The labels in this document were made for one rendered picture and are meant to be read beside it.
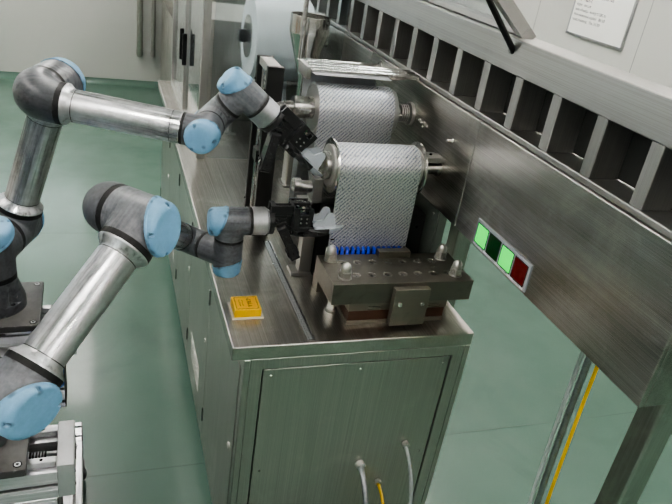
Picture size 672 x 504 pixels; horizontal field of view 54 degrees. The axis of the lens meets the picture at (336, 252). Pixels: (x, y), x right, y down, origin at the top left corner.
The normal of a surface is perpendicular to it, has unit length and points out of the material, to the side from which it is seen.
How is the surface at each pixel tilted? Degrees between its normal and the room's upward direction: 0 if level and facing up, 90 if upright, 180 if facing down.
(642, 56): 90
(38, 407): 94
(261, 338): 0
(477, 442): 0
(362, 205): 90
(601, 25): 90
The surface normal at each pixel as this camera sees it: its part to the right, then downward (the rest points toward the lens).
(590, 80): -0.95, 0.01
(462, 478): 0.14, -0.88
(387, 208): 0.29, 0.48
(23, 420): 0.81, 0.42
